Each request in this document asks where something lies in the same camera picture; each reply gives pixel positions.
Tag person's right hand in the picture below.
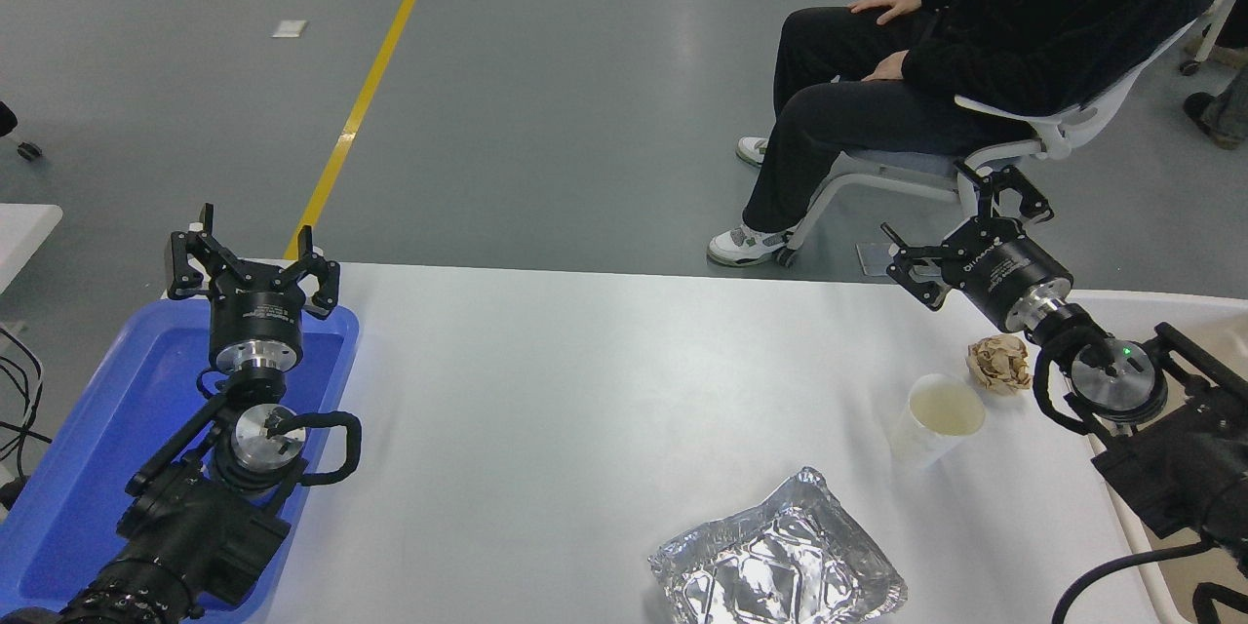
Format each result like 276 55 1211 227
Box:
848 0 923 26

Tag crumpled tan paper ball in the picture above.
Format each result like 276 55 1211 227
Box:
965 333 1033 397

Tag person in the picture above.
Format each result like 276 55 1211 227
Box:
707 0 1248 268
1183 0 1248 152

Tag white office chair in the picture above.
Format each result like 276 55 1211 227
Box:
780 0 1248 269

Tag black chair caster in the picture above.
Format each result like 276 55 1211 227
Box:
0 100 43 163

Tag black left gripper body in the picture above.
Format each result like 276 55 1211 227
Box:
209 273 305 352

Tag white paper cup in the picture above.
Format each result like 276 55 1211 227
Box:
889 372 987 471

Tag blue plastic tray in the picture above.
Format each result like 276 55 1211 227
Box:
0 297 360 624

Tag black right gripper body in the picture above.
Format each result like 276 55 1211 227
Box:
942 219 1074 332

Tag large pale bin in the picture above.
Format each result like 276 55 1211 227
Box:
1068 290 1248 624

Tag white side table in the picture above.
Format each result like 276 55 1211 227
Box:
0 203 63 298

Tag crumpled foil tray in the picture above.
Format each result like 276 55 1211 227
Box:
647 466 909 624

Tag person's left hand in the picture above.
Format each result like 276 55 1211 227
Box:
863 51 914 82

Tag black cables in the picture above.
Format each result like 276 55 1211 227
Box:
0 324 46 513

